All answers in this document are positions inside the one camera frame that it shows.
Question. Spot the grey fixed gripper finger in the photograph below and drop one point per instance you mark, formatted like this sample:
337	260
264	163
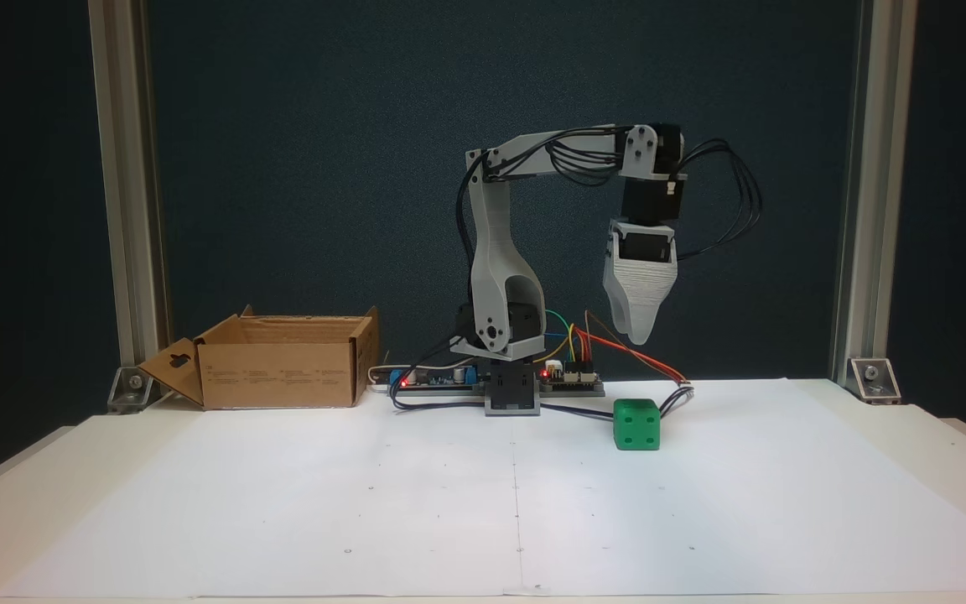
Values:
638	302

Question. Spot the green dice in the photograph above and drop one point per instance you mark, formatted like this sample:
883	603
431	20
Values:
636	426

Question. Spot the grey printed robot arm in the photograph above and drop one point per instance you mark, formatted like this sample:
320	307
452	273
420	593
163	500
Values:
495	252

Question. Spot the circuit board with blue part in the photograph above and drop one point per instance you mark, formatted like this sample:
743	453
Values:
437	380

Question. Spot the brown cardboard box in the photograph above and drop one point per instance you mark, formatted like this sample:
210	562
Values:
277	373

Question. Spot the aluminium frame post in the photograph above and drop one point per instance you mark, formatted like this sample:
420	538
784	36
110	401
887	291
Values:
873	184
127	184

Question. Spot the metal corner bracket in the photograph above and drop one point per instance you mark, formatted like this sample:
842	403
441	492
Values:
132	387
875	379

